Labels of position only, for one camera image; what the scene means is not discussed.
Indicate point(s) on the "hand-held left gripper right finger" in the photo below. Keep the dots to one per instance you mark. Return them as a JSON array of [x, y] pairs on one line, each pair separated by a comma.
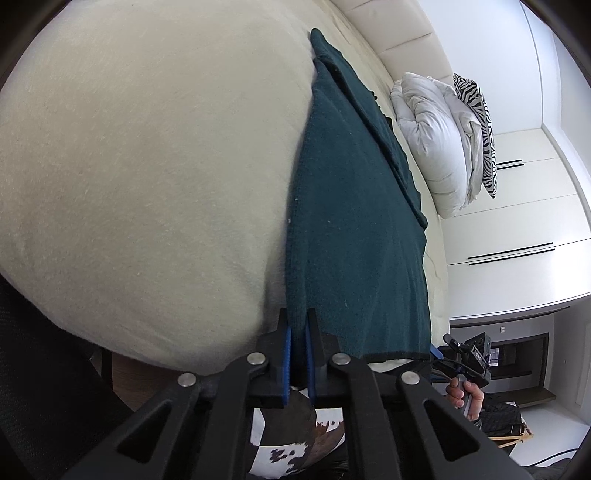
[[308, 360]]

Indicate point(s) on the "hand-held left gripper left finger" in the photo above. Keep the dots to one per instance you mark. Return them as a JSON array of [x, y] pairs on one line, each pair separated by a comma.
[[286, 355]]

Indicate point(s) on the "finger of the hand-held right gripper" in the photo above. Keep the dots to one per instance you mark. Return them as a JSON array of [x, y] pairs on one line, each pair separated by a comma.
[[435, 353]]

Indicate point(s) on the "dark green cloth garment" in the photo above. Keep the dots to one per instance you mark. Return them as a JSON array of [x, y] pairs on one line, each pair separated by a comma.
[[355, 221]]

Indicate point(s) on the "person's right hand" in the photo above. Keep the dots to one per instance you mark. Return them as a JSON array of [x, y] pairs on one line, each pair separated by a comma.
[[459, 392]]

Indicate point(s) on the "dark recessed shelf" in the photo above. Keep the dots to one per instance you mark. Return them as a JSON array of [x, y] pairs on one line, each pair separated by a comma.
[[521, 355]]

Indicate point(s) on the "black bag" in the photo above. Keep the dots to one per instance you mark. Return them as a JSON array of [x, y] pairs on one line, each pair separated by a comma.
[[501, 417]]

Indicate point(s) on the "cowhide patterned rug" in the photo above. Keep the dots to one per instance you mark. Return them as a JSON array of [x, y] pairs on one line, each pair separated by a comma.
[[295, 438]]

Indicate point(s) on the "white folded duvet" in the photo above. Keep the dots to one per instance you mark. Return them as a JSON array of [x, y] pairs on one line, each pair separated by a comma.
[[434, 143]]

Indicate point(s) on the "cream bed mattress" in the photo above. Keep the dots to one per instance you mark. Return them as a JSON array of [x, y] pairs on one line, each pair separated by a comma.
[[147, 184]]

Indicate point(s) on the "zebra striped pillow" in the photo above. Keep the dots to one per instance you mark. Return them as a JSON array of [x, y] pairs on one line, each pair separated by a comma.
[[482, 134]]

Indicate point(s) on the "white upholstered headboard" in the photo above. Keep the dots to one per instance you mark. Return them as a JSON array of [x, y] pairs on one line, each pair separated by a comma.
[[406, 37]]

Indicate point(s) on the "wooden frame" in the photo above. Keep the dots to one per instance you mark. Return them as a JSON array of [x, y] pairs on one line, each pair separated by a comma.
[[515, 434]]

